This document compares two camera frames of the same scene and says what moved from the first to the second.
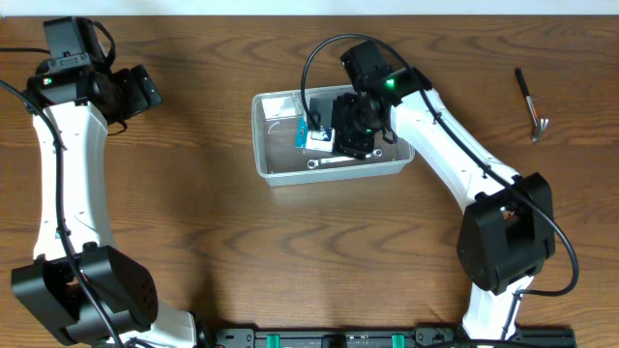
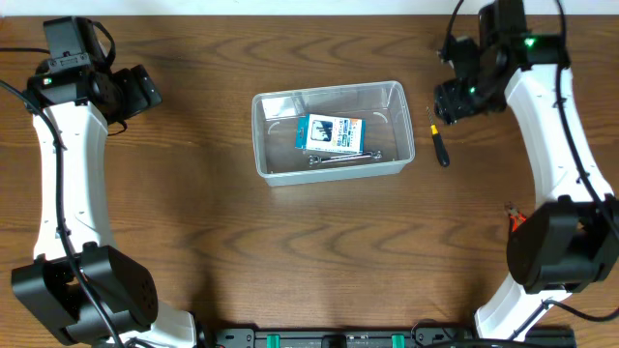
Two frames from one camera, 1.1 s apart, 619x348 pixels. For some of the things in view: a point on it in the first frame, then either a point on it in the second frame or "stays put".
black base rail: (419, 336) stays put
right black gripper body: (359, 132) -> (468, 99)
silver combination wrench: (314, 162) stays put
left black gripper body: (123, 99) stays put
